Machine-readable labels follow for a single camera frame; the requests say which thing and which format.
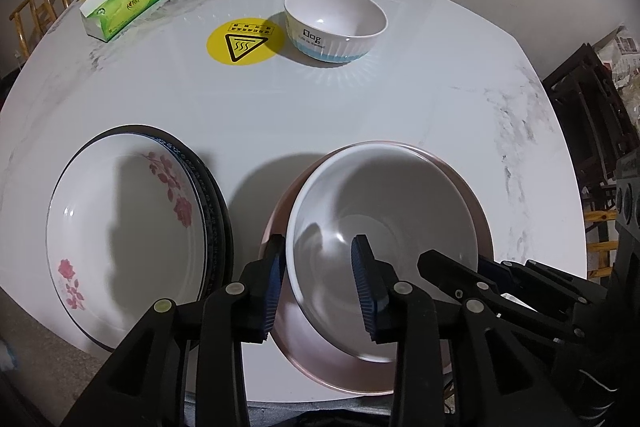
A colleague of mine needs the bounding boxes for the large blue floral plate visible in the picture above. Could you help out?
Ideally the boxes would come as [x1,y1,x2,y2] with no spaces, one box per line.
[89,123,234,353]

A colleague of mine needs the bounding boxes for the white bowl pink base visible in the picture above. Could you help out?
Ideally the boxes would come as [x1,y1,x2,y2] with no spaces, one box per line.
[285,142,480,363]

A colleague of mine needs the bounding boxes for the white plate pink flowers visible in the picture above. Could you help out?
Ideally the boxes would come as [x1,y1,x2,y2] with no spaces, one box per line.
[46,130,206,351]

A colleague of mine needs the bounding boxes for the white bowl blue base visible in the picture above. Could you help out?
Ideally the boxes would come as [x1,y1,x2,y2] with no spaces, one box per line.
[283,0,388,64]

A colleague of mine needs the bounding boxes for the small bamboo stool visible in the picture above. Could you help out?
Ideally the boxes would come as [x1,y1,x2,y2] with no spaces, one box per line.
[582,186,618,283]

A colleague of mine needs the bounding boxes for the yellow warning sticker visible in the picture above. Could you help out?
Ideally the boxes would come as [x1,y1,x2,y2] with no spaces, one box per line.
[206,17,286,66]

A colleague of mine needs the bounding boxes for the snack bags pile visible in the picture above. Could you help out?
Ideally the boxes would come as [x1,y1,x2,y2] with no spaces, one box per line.
[597,26,639,126]

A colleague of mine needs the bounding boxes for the green tissue box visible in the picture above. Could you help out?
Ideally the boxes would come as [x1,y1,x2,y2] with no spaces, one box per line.
[79,0,160,42]

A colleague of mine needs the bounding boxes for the bamboo chair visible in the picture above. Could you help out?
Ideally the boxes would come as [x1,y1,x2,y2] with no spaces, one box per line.
[9,0,70,60]

